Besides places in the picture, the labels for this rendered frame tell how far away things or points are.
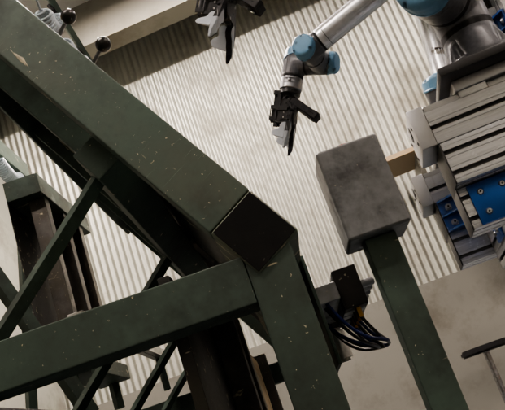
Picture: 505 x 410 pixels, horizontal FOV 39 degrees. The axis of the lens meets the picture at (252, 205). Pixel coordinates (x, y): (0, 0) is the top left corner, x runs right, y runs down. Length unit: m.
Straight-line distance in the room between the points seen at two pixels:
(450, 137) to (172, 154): 0.56
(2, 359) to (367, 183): 0.73
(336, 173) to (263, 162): 4.06
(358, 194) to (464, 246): 0.68
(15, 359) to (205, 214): 0.43
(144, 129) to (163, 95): 4.41
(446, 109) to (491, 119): 0.09
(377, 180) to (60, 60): 0.67
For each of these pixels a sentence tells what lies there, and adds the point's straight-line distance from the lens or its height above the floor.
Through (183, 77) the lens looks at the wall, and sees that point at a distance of 5.82.
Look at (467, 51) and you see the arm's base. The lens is 1.58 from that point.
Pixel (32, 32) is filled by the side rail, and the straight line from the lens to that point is 1.57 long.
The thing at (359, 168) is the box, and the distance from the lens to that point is 1.34.
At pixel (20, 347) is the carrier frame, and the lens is 1.37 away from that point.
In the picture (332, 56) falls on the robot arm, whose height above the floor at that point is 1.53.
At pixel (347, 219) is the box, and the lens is 1.31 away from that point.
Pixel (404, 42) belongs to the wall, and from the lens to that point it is 5.60.
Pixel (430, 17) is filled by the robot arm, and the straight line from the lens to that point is 1.56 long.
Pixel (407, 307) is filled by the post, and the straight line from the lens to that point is 1.31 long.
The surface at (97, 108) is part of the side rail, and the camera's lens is 1.45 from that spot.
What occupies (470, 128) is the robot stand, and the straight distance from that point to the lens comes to 1.51.
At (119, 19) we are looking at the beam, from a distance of 5.59.
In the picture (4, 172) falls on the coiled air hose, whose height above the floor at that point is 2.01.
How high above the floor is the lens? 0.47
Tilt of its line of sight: 18 degrees up
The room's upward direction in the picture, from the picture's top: 19 degrees counter-clockwise
